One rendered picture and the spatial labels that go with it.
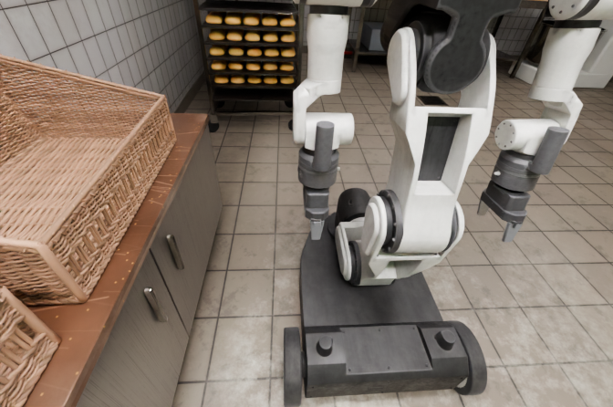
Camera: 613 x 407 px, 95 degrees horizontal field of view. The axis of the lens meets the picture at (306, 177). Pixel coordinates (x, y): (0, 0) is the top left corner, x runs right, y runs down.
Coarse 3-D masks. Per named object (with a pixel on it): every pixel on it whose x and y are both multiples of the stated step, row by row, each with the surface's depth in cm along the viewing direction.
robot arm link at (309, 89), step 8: (304, 80) 53; (312, 80) 51; (320, 80) 50; (336, 80) 51; (296, 88) 55; (304, 88) 51; (312, 88) 50; (320, 88) 51; (328, 88) 51; (336, 88) 51; (296, 96) 52; (304, 96) 51; (312, 96) 51; (296, 104) 52; (304, 104) 52; (296, 112) 53; (304, 112) 53; (296, 120) 53; (304, 120) 53; (296, 128) 54; (304, 128) 54; (296, 136) 55; (304, 136) 55
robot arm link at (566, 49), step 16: (592, 0) 43; (608, 0) 43; (544, 16) 51; (576, 16) 46; (592, 16) 46; (608, 16) 46; (560, 32) 51; (576, 32) 49; (592, 32) 49; (544, 48) 54; (560, 48) 51; (576, 48) 50; (592, 48) 51; (544, 64) 54; (560, 64) 52; (576, 64) 51; (544, 80) 55; (560, 80) 53
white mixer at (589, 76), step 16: (544, 32) 327; (608, 32) 318; (608, 48) 322; (512, 64) 375; (528, 64) 356; (592, 64) 335; (608, 64) 333; (528, 80) 350; (576, 80) 342; (592, 80) 343; (608, 80) 345
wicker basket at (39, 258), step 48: (0, 96) 77; (48, 96) 79; (96, 96) 80; (144, 96) 81; (0, 144) 74; (48, 144) 84; (96, 144) 85; (144, 144) 70; (0, 192) 67; (48, 192) 68; (96, 192) 51; (144, 192) 69; (0, 240) 38; (48, 240) 40; (96, 240) 52; (48, 288) 45
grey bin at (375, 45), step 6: (366, 24) 357; (372, 24) 357; (378, 24) 359; (366, 30) 355; (372, 30) 332; (378, 30) 332; (366, 36) 355; (372, 36) 335; (378, 36) 335; (366, 42) 355; (372, 42) 339; (378, 42) 340; (372, 48) 344; (378, 48) 344
